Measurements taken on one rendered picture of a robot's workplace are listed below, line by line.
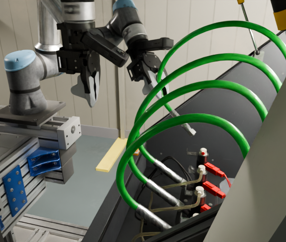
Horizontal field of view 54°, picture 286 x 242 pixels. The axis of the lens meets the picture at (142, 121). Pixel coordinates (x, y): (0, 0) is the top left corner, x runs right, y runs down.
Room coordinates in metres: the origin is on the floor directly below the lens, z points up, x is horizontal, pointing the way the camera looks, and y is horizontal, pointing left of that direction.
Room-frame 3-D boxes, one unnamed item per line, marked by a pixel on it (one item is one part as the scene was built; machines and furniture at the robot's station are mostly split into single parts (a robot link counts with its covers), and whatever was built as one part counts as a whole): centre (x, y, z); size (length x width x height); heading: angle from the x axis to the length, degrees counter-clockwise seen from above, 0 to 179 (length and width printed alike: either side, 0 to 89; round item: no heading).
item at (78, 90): (0.67, 0.15, 1.25); 0.06 x 0.03 x 0.09; 76
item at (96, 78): (0.71, 0.15, 1.25); 0.06 x 0.03 x 0.09; 76
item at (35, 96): (1.09, 0.48, 1.09); 0.15 x 0.15 x 0.10
